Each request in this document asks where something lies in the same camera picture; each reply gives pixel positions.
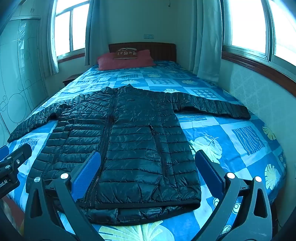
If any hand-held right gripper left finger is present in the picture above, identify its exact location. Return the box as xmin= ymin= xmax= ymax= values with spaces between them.
xmin=23 ymin=151 xmax=105 ymax=241

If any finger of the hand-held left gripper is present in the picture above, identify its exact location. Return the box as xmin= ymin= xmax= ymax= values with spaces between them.
xmin=0 ymin=146 xmax=10 ymax=161
xmin=0 ymin=144 xmax=32 ymax=173

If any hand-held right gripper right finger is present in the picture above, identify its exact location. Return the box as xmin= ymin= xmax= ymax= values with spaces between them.
xmin=192 ymin=149 xmax=273 ymax=241

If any black puffer jacket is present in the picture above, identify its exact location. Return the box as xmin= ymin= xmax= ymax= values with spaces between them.
xmin=7 ymin=84 xmax=251 ymax=225

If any blue patterned bed sheet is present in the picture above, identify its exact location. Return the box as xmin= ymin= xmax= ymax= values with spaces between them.
xmin=6 ymin=60 xmax=287 ymax=241

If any white patterned wardrobe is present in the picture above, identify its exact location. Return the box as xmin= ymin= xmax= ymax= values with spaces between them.
xmin=0 ymin=0 xmax=51 ymax=142

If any dark wooden nightstand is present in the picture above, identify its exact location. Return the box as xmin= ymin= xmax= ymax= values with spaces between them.
xmin=62 ymin=74 xmax=83 ymax=88

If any red pillow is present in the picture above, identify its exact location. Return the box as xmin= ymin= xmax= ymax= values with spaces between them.
xmin=97 ymin=49 xmax=156 ymax=71

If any wooden window sill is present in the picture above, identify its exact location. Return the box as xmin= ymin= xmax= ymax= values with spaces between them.
xmin=57 ymin=52 xmax=86 ymax=64
xmin=221 ymin=51 xmax=296 ymax=96

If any white window curtain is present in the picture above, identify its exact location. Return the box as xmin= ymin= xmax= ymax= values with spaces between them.
xmin=84 ymin=0 xmax=101 ymax=67
xmin=40 ymin=0 xmax=60 ymax=76
xmin=188 ymin=0 xmax=224 ymax=83

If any brown printed cushion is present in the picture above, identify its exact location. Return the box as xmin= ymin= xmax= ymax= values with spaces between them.
xmin=112 ymin=47 xmax=138 ymax=60

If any dark wooden headboard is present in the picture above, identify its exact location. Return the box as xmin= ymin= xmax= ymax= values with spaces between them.
xmin=109 ymin=42 xmax=177 ymax=62

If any small bright window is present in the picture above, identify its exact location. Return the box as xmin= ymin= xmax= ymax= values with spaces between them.
xmin=54 ymin=0 xmax=90 ymax=58

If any wide bright window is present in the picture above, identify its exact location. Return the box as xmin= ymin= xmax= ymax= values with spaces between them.
xmin=221 ymin=0 xmax=296 ymax=70

